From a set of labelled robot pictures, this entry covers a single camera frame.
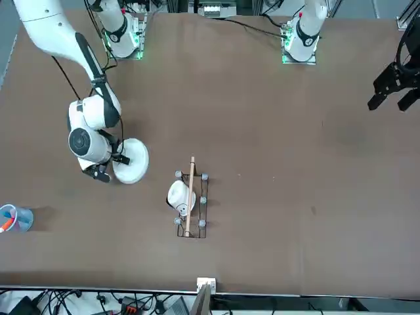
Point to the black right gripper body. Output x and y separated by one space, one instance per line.
113 146

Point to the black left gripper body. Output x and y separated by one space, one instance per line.
397 78

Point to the white plastic plate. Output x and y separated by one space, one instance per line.
133 154

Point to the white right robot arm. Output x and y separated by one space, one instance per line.
49 36

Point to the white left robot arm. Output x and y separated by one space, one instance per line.
306 29

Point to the pale blue plastic plate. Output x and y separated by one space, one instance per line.
133 181

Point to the white mug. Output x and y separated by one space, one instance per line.
177 197

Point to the translucent blue pen cup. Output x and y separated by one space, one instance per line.
24 218

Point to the blue marker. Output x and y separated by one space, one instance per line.
7 215

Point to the orange marker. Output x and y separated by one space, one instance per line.
6 225

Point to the orange black device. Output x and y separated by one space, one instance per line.
129 305

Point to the black box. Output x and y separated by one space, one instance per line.
21 306

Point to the aluminium frame post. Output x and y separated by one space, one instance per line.
201 302

